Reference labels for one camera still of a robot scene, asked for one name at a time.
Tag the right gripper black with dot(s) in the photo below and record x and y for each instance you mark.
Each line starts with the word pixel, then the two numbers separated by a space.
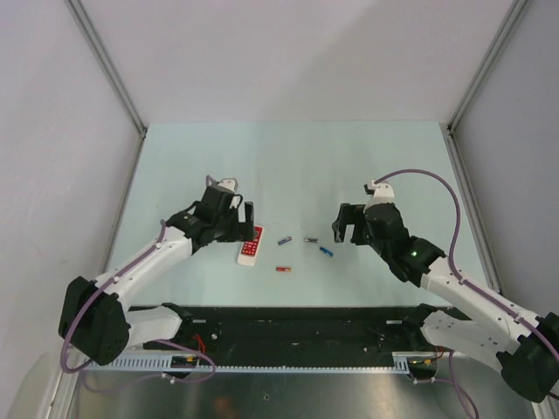
pixel 344 218

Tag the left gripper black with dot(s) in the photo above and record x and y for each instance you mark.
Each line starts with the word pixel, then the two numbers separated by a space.
pixel 241 230

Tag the white remote control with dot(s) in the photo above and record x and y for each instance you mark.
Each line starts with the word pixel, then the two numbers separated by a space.
pixel 250 250

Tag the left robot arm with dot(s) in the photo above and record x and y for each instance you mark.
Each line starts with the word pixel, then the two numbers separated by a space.
pixel 97 318

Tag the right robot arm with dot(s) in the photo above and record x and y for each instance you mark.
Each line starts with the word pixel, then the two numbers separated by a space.
pixel 522 346

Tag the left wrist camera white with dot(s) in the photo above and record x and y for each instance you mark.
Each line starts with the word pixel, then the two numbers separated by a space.
pixel 230 184

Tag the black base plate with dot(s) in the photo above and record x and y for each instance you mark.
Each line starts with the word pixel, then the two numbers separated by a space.
pixel 306 335

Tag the right aluminium frame post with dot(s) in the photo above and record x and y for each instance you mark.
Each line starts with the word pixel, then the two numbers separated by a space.
pixel 503 35

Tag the aluminium frame post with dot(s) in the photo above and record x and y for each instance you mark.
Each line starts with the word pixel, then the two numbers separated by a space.
pixel 93 39
pixel 503 35

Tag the grey slotted cable duct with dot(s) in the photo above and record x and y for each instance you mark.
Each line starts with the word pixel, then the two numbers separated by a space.
pixel 174 362

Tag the left aluminium frame post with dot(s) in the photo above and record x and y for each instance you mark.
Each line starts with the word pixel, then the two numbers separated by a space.
pixel 93 39

